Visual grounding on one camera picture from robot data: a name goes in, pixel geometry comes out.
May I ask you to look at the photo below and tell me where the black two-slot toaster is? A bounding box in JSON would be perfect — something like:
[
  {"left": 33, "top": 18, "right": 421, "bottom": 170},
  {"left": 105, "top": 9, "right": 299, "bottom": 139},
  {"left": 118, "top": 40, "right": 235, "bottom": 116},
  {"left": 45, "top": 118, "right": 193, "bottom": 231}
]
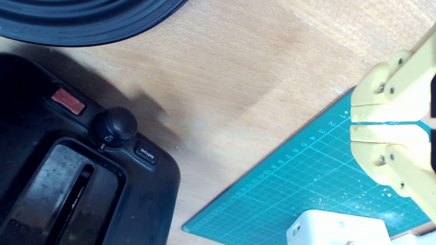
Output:
[{"left": 0, "top": 53, "right": 181, "bottom": 245}]

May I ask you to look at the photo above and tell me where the white block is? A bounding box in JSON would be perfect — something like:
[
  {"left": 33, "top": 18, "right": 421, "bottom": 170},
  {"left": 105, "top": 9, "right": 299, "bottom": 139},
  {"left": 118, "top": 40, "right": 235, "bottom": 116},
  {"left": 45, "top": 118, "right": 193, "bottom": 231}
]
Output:
[{"left": 286, "top": 209, "right": 392, "bottom": 245}]

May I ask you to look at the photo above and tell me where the black plate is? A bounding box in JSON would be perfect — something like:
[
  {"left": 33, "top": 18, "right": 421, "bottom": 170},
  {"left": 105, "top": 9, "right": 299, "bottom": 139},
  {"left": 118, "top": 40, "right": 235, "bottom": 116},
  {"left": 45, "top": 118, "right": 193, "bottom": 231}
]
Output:
[{"left": 0, "top": 0, "right": 188, "bottom": 47}]

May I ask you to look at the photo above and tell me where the green cutting mat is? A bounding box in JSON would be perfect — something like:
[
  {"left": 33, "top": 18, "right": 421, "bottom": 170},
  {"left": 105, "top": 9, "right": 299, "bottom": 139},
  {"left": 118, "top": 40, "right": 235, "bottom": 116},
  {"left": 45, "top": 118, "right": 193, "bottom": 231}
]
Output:
[{"left": 182, "top": 87, "right": 433, "bottom": 245}]

